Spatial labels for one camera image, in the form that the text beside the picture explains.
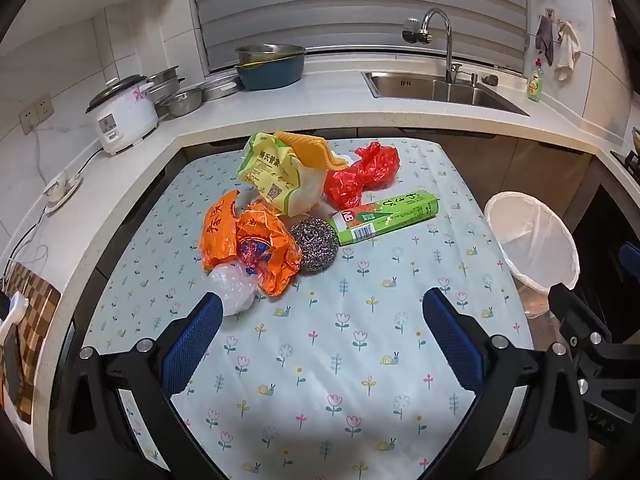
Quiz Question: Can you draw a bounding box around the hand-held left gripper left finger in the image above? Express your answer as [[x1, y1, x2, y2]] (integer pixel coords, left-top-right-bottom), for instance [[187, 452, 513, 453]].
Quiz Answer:
[[62, 292, 236, 480]]

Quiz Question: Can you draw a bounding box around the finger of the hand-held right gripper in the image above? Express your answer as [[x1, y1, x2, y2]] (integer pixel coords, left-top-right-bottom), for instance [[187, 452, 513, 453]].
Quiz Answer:
[[619, 242, 640, 286], [547, 284, 612, 361]]

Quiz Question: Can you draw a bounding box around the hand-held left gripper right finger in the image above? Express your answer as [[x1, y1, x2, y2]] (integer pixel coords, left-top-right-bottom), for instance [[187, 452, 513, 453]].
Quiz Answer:
[[422, 287, 597, 480]]

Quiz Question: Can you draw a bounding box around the clear plastic bag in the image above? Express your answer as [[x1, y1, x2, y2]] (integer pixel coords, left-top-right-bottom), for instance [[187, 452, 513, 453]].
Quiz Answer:
[[207, 262, 259, 317]]

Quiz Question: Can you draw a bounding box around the trash bin with white liner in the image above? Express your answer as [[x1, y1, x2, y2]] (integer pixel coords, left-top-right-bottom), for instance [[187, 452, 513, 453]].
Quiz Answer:
[[482, 191, 581, 319]]

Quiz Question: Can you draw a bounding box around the orange plastic bag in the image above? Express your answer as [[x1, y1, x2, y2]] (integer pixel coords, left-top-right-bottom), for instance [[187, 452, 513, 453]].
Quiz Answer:
[[200, 190, 304, 299]]

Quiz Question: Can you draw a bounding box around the steel wool scrubber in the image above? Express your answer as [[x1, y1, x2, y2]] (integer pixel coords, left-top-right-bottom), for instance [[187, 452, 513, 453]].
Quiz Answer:
[[288, 218, 341, 276]]

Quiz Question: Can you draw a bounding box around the red plastic bag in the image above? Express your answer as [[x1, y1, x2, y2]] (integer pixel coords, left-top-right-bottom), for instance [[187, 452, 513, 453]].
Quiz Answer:
[[323, 141, 402, 211]]

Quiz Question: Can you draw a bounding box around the yellow green plastic package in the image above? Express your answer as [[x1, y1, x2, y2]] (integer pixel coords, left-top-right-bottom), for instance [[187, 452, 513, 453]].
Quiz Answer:
[[236, 132, 328, 217]]

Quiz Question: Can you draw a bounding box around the gas stove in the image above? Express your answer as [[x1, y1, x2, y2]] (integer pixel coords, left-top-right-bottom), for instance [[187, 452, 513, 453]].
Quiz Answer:
[[610, 150, 640, 182]]

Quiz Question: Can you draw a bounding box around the floral tablecloth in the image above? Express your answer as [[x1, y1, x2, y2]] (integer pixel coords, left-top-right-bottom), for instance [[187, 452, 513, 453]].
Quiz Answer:
[[80, 135, 537, 480]]

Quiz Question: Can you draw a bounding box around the green cardboard box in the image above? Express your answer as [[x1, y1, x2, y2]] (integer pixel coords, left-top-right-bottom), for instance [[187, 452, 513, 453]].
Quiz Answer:
[[327, 190, 441, 247]]

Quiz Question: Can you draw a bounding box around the checkered board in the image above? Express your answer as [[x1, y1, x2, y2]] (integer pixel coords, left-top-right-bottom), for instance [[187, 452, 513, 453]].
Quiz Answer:
[[0, 262, 62, 423]]

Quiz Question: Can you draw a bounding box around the white power strip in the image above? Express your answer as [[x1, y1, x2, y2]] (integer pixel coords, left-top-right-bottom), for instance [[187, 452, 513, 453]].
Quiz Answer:
[[42, 169, 84, 206]]

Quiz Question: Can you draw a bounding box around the green dish soap bottle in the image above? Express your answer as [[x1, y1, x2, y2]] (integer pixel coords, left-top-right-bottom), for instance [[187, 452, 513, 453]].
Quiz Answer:
[[526, 58, 545, 103]]

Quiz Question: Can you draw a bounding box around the white hanging rag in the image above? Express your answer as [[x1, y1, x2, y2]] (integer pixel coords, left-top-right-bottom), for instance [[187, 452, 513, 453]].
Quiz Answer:
[[554, 20, 582, 82]]

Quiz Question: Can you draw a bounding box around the orange sponge cloth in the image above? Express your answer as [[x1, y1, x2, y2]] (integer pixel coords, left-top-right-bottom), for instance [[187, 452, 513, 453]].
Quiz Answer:
[[274, 131, 349, 170]]

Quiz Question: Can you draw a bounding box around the grey hanging rag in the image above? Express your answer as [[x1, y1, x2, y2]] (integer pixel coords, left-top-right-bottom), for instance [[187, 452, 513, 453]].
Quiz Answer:
[[535, 15, 555, 67]]

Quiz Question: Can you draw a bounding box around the white rice cooker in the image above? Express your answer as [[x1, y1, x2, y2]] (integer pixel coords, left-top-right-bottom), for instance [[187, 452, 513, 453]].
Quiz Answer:
[[85, 74, 160, 157]]

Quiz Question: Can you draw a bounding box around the steel sink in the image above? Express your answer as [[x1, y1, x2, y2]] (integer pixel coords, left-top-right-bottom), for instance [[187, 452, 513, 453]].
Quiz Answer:
[[361, 71, 530, 117]]

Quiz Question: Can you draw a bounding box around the flat steel pan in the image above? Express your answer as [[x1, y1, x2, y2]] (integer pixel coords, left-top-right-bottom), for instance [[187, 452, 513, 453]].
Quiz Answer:
[[200, 74, 246, 102]]

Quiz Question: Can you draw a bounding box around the steel steamer pot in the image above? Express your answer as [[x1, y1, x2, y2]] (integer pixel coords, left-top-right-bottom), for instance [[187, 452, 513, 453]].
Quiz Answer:
[[145, 64, 186, 107]]

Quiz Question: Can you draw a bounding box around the blue basin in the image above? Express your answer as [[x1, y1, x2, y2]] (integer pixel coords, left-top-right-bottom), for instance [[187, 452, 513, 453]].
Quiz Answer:
[[235, 52, 307, 92]]

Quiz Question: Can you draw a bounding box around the chrome faucet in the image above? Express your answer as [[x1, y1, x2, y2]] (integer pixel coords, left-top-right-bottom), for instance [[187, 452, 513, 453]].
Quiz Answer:
[[401, 8, 464, 85]]

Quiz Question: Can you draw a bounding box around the steel bowl in basin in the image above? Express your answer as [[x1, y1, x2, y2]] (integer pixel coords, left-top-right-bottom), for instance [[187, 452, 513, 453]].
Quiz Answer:
[[235, 43, 307, 67]]

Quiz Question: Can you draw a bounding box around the window blind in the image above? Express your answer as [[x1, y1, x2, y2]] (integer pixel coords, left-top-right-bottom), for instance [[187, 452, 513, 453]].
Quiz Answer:
[[187, 0, 532, 74]]

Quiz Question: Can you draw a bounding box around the white plastic handle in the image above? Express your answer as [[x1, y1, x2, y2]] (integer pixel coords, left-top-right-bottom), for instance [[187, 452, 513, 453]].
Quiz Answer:
[[0, 292, 29, 352]]

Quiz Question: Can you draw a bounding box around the white power cable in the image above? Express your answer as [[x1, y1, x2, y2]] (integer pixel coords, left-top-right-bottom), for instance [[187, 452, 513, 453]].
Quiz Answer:
[[0, 147, 103, 273]]

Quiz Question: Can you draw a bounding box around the wall outlet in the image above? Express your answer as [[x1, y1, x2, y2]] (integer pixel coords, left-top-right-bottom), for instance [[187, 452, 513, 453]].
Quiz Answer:
[[19, 92, 55, 135]]

